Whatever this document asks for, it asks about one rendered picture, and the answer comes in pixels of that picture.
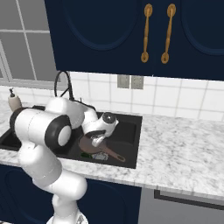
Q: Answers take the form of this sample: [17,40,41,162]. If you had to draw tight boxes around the grey wall socket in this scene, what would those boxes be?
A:
[116,73,130,89]
[130,74,144,90]

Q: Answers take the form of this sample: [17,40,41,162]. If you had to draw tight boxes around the black dishwasher handle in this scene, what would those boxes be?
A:
[153,189,224,212]

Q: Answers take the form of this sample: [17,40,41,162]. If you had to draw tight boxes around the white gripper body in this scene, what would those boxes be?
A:
[90,135,107,148]

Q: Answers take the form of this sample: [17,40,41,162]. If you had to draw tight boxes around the brass cupboard handle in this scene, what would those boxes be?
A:
[160,3,177,65]
[140,3,154,64]

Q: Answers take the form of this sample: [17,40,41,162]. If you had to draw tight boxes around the beige soap dispenser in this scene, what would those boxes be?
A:
[7,87,23,113]

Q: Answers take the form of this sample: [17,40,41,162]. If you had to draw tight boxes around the navy wall cupboard door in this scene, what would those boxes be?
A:
[150,0,224,81]
[43,0,154,77]

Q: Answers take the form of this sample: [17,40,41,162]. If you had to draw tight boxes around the white framed window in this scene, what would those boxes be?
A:
[0,0,70,90]

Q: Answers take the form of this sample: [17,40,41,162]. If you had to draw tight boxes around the grey dishwasher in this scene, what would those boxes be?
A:
[137,186,224,224]

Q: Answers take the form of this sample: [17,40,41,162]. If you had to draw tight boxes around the black tap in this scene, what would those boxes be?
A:
[53,70,97,111]

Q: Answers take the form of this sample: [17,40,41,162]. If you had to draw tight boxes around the black sink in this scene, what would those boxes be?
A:
[0,104,144,170]

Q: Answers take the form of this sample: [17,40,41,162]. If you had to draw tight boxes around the navy base cupboard door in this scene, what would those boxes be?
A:
[0,163,56,224]
[76,177,143,224]

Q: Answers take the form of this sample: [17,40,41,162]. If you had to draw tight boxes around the green and white sponge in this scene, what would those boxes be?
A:
[80,151,109,162]

